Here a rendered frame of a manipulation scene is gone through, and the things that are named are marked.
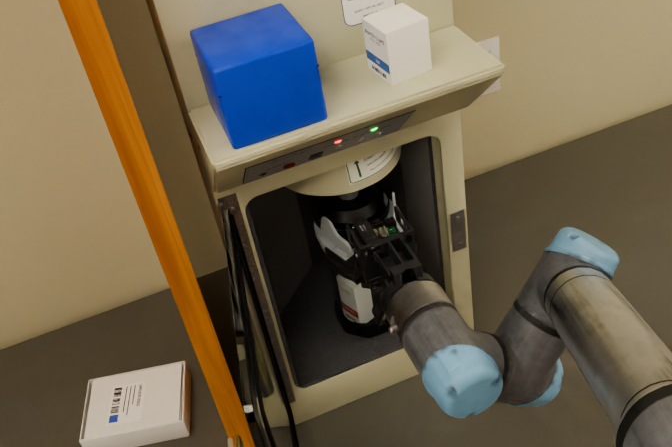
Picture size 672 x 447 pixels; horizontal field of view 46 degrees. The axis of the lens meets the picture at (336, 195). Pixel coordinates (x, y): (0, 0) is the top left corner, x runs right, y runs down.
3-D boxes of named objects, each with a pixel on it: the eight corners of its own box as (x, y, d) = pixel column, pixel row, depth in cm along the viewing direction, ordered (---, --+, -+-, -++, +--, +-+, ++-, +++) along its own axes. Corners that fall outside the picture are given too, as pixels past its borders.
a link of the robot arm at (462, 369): (483, 427, 88) (427, 420, 83) (438, 356, 96) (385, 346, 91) (525, 377, 85) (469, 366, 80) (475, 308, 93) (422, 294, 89)
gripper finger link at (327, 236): (310, 196, 108) (360, 223, 102) (317, 228, 112) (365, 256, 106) (294, 209, 106) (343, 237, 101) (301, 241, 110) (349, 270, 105)
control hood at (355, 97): (208, 183, 92) (184, 110, 85) (460, 97, 98) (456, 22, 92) (233, 242, 83) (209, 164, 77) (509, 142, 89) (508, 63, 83)
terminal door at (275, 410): (291, 414, 116) (227, 201, 92) (327, 627, 92) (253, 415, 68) (285, 416, 116) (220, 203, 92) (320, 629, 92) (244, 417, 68)
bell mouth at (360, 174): (256, 144, 114) (248, 112, 110) (370, 106, 117) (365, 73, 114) (295, 213, 100) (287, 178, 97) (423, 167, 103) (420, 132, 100)
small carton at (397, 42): (368, 68, 87) (360, 17, 83) (407, 52, 88) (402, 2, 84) (391, 86, 83) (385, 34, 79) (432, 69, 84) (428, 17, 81)
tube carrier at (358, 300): (323, 298, 127) (300, 194, 114) (386, 274, 129) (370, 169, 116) (348, 345, 119) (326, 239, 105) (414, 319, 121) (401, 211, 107)
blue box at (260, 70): (210, 105, 85) (188, 29, 80) (297, 77, 87) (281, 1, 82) (234, 151, 78) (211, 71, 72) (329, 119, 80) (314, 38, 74)
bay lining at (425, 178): (250, 284, 135) (196, 108, 114) (390, 232, 140) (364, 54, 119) (296, 389, 116) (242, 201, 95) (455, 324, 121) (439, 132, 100)
